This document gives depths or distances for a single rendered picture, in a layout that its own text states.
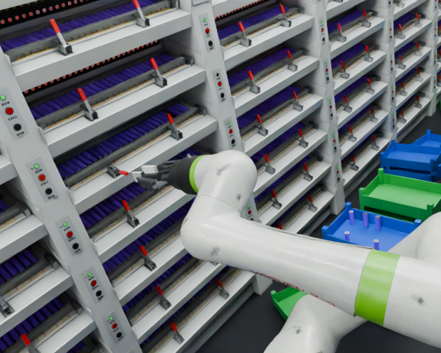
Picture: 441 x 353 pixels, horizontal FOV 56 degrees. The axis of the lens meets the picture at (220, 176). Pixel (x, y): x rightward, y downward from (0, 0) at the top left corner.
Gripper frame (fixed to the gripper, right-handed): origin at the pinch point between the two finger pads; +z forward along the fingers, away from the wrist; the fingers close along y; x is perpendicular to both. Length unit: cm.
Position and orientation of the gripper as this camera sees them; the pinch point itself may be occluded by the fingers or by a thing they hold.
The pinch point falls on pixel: (145, 174)
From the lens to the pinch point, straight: 115.4
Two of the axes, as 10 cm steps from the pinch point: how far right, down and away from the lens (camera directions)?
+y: 6.7, -4.8, 5.7
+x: -3.5, -8.8, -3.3
